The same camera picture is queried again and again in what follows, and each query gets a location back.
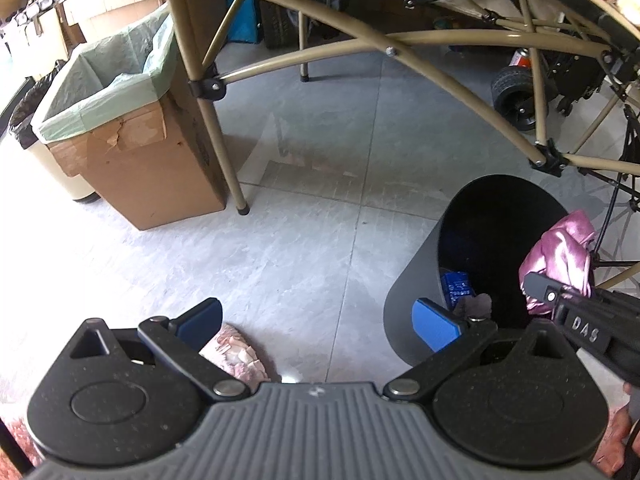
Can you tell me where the pink fluffy fabric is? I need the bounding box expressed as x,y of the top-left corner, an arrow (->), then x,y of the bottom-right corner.
199,322 -> 271,382

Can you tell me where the cardboard box bin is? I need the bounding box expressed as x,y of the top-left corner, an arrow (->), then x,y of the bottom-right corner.
30,2 -> 229,232

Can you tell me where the olive folding table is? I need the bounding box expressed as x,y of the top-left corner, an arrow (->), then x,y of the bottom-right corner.
0,0 -> 640,217

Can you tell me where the small purple cloth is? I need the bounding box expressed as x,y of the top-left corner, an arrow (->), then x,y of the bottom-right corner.
452,293 -> 494,322

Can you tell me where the black trash bin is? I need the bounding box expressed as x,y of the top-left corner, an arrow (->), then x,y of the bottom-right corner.
382,174 -> 601,369

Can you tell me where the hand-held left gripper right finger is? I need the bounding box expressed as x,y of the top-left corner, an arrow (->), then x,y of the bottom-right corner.
382,297 -> 579,404

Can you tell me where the pink satin cloth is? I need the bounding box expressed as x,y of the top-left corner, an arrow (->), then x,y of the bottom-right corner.
518,209 -> 599,317

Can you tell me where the green plastic liner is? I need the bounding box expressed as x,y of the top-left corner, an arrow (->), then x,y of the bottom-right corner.
30,2 -> 176,144

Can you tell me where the person's right hand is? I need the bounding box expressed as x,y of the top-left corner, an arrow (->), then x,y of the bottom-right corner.
592,385 -> 635,478

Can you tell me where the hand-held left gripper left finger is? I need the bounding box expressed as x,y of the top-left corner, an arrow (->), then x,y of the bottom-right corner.
67,297 -> 251,404

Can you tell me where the cream bin with black liner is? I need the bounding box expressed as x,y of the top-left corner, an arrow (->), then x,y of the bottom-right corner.
7,59 -> 101,205

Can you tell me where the blue tissue box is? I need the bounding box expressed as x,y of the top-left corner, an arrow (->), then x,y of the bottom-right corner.
439,270 -> 476,307

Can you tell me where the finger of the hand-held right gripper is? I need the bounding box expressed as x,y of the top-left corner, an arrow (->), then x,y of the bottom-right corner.
522,272 -> 569,317

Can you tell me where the blue bag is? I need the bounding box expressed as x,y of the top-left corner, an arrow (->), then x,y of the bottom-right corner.
225,0 -> 262,44

